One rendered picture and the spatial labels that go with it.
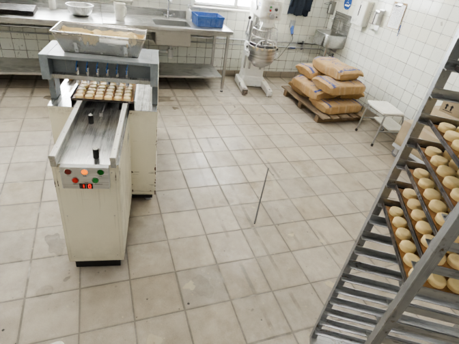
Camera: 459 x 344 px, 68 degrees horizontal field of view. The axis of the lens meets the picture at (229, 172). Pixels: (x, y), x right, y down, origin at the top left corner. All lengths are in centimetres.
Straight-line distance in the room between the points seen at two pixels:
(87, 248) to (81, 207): 34
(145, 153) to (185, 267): 91
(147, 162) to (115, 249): 74
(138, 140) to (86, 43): 73
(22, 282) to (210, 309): 117
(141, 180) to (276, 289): 133
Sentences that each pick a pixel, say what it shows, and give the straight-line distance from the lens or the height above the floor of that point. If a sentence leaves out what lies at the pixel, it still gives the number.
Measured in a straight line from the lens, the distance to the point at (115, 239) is 227.
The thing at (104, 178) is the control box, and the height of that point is 77.
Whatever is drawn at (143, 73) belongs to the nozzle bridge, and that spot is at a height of 108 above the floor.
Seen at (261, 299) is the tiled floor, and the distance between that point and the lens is 239.
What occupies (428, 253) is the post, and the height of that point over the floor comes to 130.
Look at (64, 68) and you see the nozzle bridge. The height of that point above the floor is 107.
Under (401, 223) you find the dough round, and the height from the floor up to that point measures 115.
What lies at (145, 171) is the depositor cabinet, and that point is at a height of 32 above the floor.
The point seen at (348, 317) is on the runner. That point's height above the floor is 41.
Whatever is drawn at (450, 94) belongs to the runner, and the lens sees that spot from 131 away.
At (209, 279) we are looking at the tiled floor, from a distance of 242.
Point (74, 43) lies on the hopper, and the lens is 246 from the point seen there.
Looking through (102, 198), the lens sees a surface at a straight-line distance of 205.
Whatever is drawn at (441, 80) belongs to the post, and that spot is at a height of 163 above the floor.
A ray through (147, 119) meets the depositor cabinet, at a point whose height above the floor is 77.
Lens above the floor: 190
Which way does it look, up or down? 34 degrees down
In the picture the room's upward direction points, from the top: 9 degrees clockwise
